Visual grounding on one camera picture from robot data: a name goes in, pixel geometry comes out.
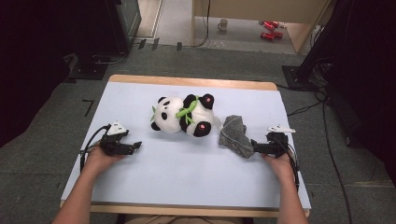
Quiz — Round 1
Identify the black metal stand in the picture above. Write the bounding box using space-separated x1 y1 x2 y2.
281 0 344 91

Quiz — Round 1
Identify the grey cloth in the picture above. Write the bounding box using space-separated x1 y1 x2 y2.
218 115 255 159

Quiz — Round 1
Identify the black cabinet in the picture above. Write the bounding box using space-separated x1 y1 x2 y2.
106 0 143 54

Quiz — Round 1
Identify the bundle of black cables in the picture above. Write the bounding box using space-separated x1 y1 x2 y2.
311 57 332 91

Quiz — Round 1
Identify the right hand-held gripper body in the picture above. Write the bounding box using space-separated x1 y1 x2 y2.
265 124 296 158

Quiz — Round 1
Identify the person's left hand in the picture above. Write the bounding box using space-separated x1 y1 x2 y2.
82 146 125 175

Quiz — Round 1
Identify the hand-held gripper cable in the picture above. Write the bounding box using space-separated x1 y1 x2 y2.
284 143 302 191
78 124 112 174

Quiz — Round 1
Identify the long black floor cable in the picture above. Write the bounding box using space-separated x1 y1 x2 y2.
286 90 354 224

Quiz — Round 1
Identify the black stand base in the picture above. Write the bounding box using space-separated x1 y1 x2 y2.
68 54 110 81

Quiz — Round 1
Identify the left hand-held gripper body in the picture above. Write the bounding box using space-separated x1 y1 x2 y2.
99 120 130 157

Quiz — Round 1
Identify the person's right hand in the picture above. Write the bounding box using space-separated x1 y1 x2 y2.
262 154 295 184

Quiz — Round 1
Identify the left hand-held gripper cable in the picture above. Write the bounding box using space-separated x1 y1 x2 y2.
78 124 112 174

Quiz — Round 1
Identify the panda plush toy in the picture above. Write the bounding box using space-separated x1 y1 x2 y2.
149 92 222 138

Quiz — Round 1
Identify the light blue table mat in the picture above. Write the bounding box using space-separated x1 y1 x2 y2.
60 81 312 210

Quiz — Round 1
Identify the right hand-held gripper cable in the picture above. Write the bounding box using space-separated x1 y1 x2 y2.
284 143 302 191

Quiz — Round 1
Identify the hanging black cable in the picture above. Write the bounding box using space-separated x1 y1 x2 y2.
192 0 211 49

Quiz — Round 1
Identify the light wooden desk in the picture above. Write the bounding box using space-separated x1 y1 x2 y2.
191 0 331 54

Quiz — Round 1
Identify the dark curtain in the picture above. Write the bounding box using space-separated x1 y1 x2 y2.
0 0 108 148
326 0 396 188

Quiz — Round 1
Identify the wooden table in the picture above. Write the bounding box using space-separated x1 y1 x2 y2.
59 74 311 218

